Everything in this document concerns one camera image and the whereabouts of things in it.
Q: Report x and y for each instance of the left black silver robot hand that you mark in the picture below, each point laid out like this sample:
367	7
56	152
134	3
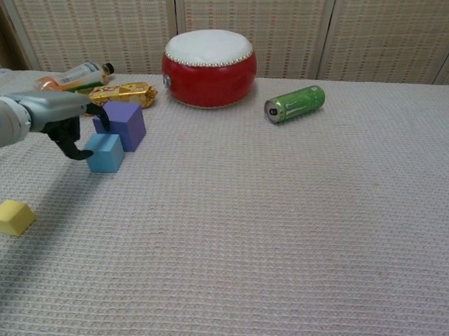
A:
53	108

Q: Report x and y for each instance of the medium blue foam cube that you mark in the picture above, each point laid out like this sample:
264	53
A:
105	154

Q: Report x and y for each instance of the small yellow foam cube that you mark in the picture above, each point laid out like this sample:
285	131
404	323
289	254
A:
10	217

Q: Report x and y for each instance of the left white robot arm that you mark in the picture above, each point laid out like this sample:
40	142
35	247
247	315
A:
6	123

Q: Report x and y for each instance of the green snack pack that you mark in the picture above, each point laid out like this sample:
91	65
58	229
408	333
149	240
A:
85	86

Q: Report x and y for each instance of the orange drink plastic bottle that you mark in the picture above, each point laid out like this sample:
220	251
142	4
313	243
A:
80	74

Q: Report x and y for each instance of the gold biscuit pack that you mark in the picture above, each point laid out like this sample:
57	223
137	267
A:
127	92

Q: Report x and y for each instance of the large purple foam cube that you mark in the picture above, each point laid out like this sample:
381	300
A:
130	124

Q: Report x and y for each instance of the brown wooden board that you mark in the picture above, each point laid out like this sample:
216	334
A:
5	38

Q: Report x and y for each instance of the red drum with white skin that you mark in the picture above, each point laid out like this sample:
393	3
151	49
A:
209	79

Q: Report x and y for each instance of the white woven tablecloth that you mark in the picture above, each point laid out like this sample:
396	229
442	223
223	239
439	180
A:
263	232

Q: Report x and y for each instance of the green energy drink can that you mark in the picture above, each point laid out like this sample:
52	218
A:
297	103

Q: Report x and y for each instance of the beige folding screen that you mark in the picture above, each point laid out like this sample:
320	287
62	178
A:
288	30

